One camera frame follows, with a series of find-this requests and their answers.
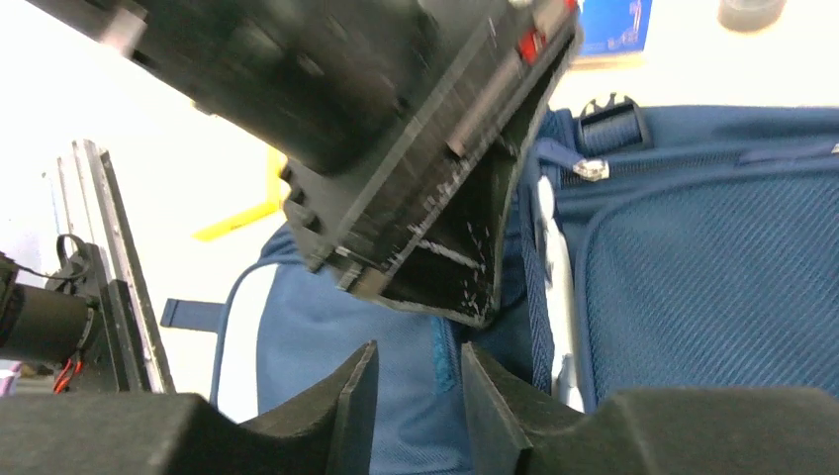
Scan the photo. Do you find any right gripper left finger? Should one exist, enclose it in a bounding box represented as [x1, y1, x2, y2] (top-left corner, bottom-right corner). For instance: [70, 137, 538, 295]
[1, 342, 379, 474]

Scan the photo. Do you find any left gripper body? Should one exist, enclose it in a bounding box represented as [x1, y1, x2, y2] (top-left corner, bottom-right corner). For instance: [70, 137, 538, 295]
[40, 1, 580, 296]

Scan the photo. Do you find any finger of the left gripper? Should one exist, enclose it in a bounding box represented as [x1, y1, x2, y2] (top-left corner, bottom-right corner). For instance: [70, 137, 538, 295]
[373, 39, 577, 329]

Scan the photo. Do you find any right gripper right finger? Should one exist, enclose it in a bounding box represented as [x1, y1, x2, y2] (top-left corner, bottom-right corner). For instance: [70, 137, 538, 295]
[461, 343, 838, 474]

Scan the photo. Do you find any navy blue student backpack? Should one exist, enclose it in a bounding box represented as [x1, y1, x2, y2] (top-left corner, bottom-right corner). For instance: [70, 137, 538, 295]
[160, 94, 839, 475]

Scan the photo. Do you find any small blue capped bottle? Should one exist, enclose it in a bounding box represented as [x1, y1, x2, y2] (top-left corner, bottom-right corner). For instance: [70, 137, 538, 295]
[717, 0, 787, 33]

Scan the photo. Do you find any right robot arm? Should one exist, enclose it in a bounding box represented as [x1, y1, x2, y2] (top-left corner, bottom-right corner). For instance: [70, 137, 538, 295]
[1, 243, 838, 474]

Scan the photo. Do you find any animal farm book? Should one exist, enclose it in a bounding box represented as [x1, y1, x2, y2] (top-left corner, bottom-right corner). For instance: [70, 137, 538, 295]
[574, 0, 653, 69]

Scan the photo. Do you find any aluminium frame rail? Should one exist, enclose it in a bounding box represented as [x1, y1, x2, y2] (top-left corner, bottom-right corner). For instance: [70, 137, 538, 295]
[46, 139, 175, 393]

